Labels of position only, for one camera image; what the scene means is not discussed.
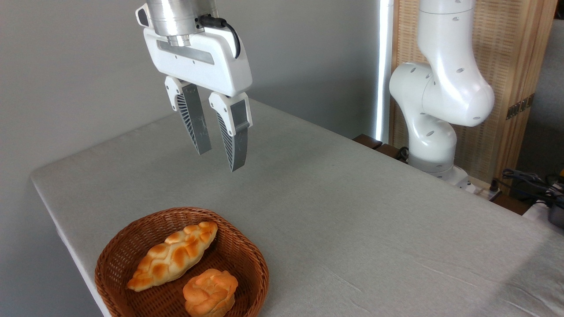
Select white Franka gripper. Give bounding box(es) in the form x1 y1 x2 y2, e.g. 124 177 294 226
135 4 253 172

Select round knotted bread roll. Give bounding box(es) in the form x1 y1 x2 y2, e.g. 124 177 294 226
183 269 239 317

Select long braided bread loaf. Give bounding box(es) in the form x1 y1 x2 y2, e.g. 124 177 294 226
127 221 219 292

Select brown woven wicker basket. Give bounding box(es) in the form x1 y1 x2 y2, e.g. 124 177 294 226
94 207 270 317

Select dark brown wooden block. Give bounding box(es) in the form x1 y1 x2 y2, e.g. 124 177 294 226
375 144 409 162
352 134 383 151

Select white power strip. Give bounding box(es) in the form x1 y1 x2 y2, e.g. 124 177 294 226
465 180 503 201

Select brass screen hinge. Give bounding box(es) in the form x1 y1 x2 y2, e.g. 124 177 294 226
505 93 535 120

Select dark grey metal pot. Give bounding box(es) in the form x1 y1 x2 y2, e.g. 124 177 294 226
548 202 564 229

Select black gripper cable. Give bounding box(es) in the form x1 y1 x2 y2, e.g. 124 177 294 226
197 15 242 59

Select black cable bundle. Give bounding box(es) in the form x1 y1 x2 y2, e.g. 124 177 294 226
490 168 564 204

